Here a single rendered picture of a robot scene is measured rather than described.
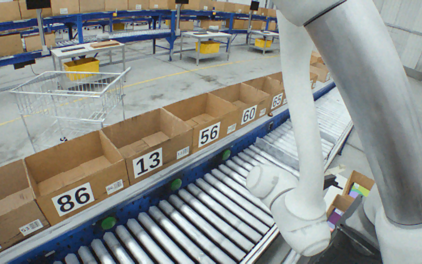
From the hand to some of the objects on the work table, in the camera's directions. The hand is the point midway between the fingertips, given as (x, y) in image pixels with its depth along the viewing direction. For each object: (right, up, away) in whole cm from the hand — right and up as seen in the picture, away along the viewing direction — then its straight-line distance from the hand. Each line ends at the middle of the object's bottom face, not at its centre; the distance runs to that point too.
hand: (330, 202), depth 77 cm
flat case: (+21, -22, +25) cm, 39 cm away
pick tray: (+52, -19, +39) cm, 68 cm away
